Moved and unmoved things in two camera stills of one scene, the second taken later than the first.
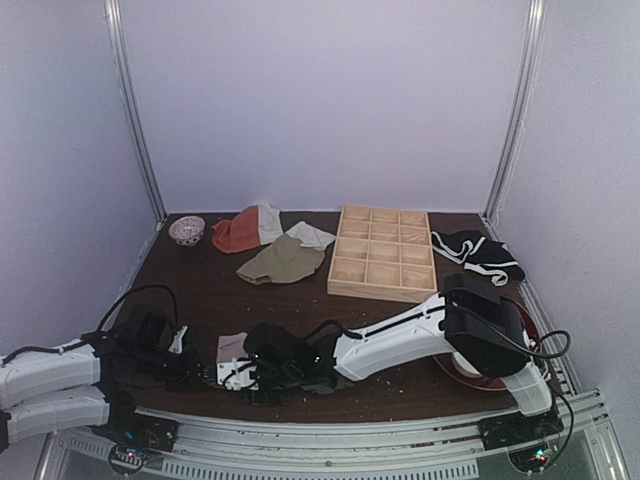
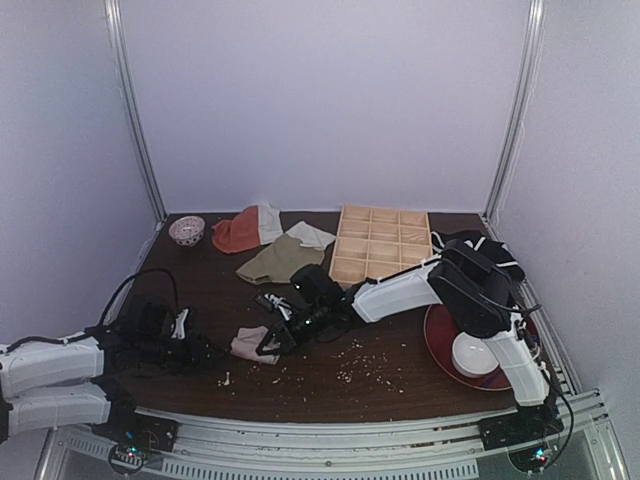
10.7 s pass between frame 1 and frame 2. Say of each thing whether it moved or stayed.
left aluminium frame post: stayed
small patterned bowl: stayed
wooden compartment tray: stayed
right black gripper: moved
